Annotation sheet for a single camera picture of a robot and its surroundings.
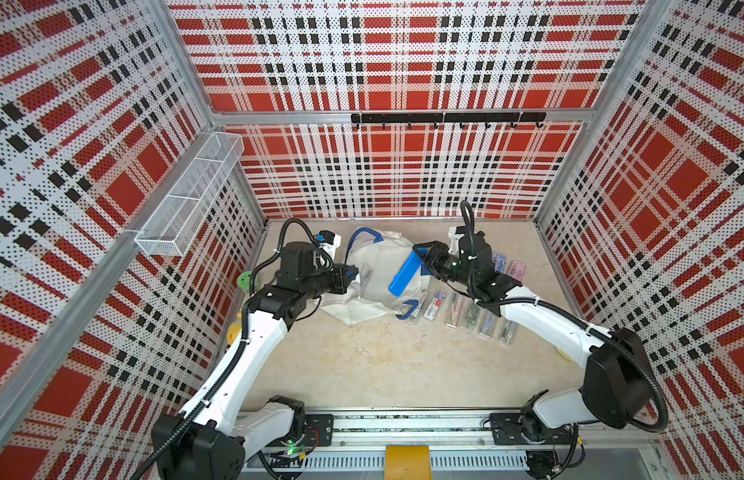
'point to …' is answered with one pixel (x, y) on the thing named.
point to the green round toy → (243, 280)
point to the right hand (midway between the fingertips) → (418, 251)
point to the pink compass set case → (517, 270)
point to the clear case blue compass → (417, 312)
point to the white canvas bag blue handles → (378, 255)
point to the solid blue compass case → (406, 273)
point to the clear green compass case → (471, 316)
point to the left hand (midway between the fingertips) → (359, 271)
